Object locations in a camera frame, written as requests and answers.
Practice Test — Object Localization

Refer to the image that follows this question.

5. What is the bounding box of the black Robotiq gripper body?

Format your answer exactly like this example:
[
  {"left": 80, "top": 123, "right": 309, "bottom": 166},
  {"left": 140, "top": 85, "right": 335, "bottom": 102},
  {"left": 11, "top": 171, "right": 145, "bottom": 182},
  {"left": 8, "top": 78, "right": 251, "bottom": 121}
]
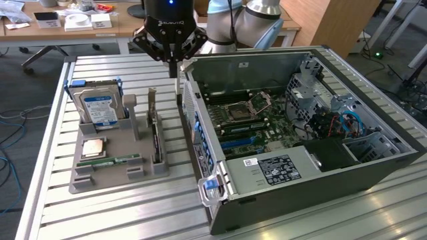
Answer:
[{"left": 141, "top": 0, "right": 199, "bottom": 38}]

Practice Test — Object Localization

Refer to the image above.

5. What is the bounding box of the black Nvidia graphics card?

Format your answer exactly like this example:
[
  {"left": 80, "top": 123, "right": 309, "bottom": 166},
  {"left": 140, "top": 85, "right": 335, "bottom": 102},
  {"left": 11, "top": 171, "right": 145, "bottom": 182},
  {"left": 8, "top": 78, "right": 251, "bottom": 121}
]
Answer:
[{"left": 145, "top": 87, "right": 164, "bottom": 163}]

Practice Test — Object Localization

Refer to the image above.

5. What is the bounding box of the black round lamp base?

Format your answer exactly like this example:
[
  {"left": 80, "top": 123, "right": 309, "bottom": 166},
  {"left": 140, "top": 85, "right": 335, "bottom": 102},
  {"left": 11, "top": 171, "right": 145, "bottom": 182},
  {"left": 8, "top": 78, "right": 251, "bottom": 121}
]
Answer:
[{"left": 127, "top": 3, "right": 148, "bottom": 18}]

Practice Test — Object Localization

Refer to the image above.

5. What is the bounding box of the small white box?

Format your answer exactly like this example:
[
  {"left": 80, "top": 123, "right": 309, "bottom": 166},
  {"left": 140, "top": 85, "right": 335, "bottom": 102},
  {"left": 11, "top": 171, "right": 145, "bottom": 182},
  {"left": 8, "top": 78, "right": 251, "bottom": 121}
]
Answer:
[{"left": 89, "top": 13, "right": 112, "bottom": 30}]

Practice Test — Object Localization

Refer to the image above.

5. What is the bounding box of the white tape roll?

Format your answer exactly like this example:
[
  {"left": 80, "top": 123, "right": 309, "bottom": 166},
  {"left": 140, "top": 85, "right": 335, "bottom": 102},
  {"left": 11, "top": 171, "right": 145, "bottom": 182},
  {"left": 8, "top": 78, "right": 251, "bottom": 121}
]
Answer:
[{"left": 64, "top": 13, "right": 89, "bottom": 26}]

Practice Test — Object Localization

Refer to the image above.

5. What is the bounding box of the white flat box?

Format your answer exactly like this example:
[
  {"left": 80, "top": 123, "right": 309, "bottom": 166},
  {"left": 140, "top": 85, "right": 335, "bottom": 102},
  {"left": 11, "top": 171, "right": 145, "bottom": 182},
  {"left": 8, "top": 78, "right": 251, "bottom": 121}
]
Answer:
[{"left": 63, "top": 22, "right": 95, "bottom": 33}]

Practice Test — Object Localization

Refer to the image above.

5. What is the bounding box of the dark grey pouch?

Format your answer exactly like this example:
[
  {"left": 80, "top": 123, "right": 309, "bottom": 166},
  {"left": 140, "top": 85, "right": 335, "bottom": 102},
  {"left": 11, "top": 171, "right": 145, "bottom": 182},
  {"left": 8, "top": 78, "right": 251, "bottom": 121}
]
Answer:
[{"left": 76, "top": 0, "right": 96, "bottom": 12}]

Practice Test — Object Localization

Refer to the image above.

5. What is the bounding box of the hard disk with blue carrier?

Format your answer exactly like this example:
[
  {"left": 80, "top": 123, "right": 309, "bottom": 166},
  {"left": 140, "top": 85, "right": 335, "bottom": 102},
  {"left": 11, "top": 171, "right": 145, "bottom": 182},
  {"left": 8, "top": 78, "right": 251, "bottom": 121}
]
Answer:
[{"left": 63, "top": 77, "right": 129, "bottom": 131}]

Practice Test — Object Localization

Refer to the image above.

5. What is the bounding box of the metal socket cover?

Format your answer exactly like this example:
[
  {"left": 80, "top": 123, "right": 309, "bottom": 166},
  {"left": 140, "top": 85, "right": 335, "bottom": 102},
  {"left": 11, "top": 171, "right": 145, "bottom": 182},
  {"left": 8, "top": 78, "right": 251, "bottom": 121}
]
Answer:
[{"left": 248, "top": 90, "right": 272, "bottom": 117}]

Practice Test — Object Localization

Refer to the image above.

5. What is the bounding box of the CPU socket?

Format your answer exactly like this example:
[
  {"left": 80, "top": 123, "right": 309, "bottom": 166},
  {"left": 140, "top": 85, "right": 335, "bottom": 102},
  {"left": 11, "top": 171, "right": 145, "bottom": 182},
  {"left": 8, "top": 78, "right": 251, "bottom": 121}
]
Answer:
[{"left": 225, "top": 102, "right": 257, "bottom": 123}]

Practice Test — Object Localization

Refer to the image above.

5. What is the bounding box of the white box with black top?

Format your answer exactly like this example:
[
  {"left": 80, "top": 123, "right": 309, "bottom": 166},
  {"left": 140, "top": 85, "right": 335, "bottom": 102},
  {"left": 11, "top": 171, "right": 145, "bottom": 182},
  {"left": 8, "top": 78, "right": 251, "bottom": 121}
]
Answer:
[{"left": 32, "top": 11, "right": 61, "bottom": 29}]

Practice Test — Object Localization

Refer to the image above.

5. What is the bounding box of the wooden office desk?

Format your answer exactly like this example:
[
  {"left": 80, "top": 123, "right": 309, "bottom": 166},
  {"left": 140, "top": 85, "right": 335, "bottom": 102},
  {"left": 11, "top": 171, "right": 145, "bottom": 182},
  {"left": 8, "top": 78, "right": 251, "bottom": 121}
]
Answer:
[{"left": 0, "top": 0, "right": 303, "bottom": 55}]

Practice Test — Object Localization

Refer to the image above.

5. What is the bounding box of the grey office chair base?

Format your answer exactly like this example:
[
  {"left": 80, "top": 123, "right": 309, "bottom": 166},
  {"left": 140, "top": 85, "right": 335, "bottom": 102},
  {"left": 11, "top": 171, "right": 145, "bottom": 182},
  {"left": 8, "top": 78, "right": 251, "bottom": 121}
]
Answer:
[{"left": 19, "top": 44, "right": 101, "bottom": 75}]

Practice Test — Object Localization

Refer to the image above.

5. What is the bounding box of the RAM stick with white label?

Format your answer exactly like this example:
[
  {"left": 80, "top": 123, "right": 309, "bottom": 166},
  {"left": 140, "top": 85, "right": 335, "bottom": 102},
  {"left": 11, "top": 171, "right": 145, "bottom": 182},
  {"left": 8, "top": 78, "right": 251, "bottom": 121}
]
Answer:
[{"left": 219, "top": 121, "right": 269, "bottom": 135}]

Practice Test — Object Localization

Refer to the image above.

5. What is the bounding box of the white red label card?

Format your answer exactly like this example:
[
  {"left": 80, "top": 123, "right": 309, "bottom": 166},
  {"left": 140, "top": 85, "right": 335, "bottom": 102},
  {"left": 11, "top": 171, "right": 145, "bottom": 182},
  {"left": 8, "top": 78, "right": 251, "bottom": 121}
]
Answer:
[{"left": 4, "top": 22, "right": 31, "bottom": 30}]

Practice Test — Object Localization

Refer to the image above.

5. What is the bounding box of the silver perforated drive cage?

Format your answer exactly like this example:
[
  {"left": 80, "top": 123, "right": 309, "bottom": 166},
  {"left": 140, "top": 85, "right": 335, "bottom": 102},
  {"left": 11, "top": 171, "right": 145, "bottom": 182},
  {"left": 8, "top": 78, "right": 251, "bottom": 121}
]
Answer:
[{"left": 285, "top": 72, "right": 336, "bottom": 118}]

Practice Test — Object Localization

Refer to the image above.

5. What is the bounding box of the clear plastic bag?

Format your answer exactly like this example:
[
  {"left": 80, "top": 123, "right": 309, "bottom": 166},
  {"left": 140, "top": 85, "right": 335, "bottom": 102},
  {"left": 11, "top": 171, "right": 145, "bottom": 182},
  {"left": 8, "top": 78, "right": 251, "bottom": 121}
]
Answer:
[{"left": 0, "top": 1, "right": 33, "bottom": 23}]

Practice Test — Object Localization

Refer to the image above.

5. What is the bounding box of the grey plastic parts rack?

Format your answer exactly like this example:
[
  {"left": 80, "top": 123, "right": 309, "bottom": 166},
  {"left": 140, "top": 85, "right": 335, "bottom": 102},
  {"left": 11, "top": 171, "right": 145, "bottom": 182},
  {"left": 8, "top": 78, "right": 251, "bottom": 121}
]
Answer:
[{"left": 68, "top": 93, "right": 172, "bottom": 195}]

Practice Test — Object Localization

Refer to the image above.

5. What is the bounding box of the wooden cabinet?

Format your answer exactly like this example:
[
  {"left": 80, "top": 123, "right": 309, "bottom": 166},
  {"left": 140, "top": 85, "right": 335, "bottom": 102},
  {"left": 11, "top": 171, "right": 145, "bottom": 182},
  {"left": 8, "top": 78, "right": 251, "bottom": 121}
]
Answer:
[{"left": 277, "top": 0, "right": 383, "bottom": 58}]

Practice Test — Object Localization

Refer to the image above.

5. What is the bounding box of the green motherboard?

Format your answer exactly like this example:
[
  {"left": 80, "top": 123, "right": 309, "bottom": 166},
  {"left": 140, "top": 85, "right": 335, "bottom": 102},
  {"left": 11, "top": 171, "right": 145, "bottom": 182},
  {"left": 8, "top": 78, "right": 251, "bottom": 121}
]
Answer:
[{"left": 199, "top": 82, "right": 313, "bottom": 161}]

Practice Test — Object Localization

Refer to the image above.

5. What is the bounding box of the copper-toned CPU chip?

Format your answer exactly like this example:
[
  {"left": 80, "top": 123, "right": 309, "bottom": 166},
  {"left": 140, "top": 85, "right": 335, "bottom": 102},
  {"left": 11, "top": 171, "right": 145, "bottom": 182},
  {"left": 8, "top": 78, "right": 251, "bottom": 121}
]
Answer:
[{"left": 81, "top": 138, "right": 104, "bottom": 159}]

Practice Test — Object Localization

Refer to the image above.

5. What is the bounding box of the green RAM stick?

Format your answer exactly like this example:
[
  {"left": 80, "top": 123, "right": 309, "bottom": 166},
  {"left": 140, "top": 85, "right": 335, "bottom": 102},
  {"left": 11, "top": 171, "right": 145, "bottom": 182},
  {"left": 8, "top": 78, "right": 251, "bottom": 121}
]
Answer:
[{"left": 76, "top": 153, "right": 141, "bottom": 168}]

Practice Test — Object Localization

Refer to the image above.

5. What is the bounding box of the grey power supply unit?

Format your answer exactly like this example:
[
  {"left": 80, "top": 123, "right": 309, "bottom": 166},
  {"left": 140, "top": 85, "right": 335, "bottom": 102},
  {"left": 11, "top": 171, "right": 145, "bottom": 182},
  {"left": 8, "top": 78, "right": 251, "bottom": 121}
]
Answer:
[{"left": 224, "top": 146, "right": 323, "bottom": 196}]

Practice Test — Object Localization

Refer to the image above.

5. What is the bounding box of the open dark grey PC case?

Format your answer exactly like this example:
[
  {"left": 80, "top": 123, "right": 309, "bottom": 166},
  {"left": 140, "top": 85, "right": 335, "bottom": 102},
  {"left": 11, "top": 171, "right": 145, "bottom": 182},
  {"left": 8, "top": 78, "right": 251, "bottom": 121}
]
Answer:
[{"left": 175, "top": 44, "right": 427, "bottom": 236}]

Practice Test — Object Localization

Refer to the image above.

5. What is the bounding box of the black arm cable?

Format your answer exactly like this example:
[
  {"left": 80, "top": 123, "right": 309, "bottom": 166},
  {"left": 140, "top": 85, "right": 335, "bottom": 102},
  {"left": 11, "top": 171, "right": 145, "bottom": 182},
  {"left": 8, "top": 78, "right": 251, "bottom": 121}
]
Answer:
[{"left": 227, "top": 0, "right": 239, "bottom": 48}]

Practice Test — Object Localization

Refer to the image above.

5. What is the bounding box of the white floor cable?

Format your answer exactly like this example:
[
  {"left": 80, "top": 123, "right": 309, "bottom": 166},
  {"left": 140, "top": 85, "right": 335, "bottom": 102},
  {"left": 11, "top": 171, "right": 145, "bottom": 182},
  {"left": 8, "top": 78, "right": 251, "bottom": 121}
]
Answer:
[{"left": 0, "top": 104, "right": 53, "bottom": 120}]

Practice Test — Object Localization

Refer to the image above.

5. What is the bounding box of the white wall box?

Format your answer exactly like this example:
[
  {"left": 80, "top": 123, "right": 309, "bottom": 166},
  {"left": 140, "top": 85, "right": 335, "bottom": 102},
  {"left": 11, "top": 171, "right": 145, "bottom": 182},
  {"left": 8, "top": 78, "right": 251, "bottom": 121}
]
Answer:
[{"left": 353, "top": 31, "right": 372, "bottom": 55}]

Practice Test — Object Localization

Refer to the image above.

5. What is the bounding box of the blue data wire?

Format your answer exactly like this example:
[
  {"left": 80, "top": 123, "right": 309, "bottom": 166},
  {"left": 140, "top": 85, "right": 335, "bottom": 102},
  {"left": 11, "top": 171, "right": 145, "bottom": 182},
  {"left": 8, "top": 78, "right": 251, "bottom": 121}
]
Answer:
[{"left": 339, "top": 109, "right": 368, "bottom": 137}]

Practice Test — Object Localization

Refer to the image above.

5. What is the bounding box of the blue floor cable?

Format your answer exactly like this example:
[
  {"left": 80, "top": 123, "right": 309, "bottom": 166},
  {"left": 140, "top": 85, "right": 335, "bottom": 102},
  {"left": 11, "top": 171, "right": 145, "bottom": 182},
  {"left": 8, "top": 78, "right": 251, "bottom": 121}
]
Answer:
[{"left": 0, "top": 119, "right": 27, "bottom": 216}]

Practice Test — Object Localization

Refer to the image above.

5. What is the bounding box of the white table frame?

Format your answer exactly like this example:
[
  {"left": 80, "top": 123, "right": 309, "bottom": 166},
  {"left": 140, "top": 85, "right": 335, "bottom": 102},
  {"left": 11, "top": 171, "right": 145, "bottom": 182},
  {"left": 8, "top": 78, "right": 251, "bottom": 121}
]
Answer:
[{"left": 364, "top": 0, "right": 427, "bottom": 70}]

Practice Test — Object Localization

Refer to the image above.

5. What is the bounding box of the silver disk bay bracket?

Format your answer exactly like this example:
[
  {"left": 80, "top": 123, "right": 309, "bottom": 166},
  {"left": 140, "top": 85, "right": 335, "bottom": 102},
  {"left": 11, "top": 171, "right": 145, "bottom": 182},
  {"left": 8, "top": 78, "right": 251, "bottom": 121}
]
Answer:
[{"left": 341, "top": 131, "right": 401, "bottom": 163}]

